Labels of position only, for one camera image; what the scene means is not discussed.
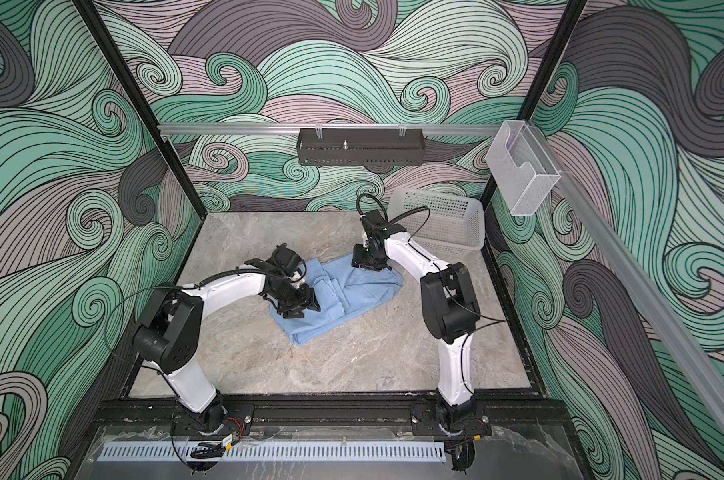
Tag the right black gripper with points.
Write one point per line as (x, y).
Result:
(357, 258)

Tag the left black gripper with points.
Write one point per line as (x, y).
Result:
(307, 296)

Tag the light blue long sleeve shirt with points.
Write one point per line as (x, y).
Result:
(343, 293)

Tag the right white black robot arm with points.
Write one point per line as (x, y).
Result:
(449, 308)

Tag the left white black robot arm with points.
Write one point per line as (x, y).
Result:
(169, 327)

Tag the white plastic laundry basket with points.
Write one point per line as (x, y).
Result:
(452, 227)

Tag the black perforated wall tray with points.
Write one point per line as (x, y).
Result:
(376, 148)

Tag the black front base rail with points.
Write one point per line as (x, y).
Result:
(415, 413)

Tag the clear plastic wall bin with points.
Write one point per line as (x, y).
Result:
(523, 165)

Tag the aluminium back wall rail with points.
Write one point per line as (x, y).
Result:
(252, 128)

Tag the aluminium wall rail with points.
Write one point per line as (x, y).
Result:
(252, 128)
(588, 194)

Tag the aluminium right wall rail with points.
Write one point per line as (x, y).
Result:
(588, 194)

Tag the white slotted cable duct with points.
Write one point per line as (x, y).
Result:
(279, 451)

